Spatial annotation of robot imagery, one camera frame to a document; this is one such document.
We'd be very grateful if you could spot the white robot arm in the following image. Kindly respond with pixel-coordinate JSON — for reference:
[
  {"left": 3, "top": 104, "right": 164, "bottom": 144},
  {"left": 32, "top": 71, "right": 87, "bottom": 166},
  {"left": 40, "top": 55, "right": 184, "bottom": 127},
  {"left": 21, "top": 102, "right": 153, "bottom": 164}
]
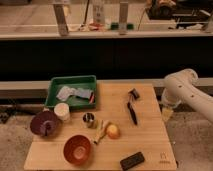
[{"left": 161, "top": 68, "right": 213, "bottom": 123}]

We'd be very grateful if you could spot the small metal cup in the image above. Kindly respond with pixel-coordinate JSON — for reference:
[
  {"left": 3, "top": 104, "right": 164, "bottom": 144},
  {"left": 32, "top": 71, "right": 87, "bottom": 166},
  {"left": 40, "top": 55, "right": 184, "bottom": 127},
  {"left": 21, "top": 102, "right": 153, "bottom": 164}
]
[{"left": 83, "top": 113, "right": 95, "bottom": 128}]

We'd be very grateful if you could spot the white plastic cup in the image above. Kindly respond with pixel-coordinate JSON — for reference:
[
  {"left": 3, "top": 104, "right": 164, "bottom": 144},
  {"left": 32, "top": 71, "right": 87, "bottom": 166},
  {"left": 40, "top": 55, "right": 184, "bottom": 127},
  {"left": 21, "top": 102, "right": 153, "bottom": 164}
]
[{"left": 54, "top": 103, "right": 70, "bottom": 121}]

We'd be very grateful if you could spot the red marker in tray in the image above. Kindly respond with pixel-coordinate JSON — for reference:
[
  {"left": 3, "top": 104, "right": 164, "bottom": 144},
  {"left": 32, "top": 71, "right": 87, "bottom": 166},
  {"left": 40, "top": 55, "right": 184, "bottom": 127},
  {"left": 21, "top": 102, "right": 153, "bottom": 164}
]
[{"left": 89, "top": 93, "right": 95, "bottom": 104}]

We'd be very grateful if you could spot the black brush tool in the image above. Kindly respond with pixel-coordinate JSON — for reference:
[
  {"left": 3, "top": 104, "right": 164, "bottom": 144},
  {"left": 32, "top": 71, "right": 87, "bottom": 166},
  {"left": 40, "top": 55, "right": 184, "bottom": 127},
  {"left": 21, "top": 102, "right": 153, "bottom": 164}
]
[{"left": 127, "top": 88, "right": 140, "bottom": 125}]

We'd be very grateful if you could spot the green plastic tray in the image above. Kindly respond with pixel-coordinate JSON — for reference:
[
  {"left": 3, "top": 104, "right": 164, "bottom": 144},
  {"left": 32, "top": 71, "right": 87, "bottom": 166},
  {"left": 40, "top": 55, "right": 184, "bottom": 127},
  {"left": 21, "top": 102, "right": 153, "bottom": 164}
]
[{"left": 45, "top": 75, "right": 96, "bottom": 109}]

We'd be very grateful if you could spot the crumpled grey cloth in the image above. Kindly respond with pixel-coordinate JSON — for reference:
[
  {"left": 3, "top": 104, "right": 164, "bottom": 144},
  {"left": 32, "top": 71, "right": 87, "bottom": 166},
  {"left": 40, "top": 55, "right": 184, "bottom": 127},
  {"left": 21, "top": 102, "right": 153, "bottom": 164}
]
[{"left": 56, "top": 86, "right": 93, "bottom": 101}]

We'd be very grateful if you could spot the yellow red apple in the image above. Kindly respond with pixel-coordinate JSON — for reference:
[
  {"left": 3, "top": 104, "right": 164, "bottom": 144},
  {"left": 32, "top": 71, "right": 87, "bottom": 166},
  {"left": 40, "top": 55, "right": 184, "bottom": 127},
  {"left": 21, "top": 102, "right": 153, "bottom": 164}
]
[{"left": 106, "top": 124, "right": 120, "bottom": 139}]

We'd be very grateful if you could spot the orange bowl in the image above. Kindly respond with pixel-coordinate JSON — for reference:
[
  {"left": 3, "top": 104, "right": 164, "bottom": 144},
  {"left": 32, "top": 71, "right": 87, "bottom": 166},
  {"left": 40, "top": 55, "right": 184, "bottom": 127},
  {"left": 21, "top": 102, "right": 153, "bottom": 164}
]
[{"left": 63, "top": 135, "right": 91, "bottom": 165}]

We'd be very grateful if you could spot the black rectangular block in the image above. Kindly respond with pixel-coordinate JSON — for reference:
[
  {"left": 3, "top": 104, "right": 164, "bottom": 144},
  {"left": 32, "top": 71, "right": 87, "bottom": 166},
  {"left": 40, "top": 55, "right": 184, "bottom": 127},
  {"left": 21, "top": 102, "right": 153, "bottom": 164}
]
[{"left": 120, "top": 152, "right": 145, "bottom": 171}]

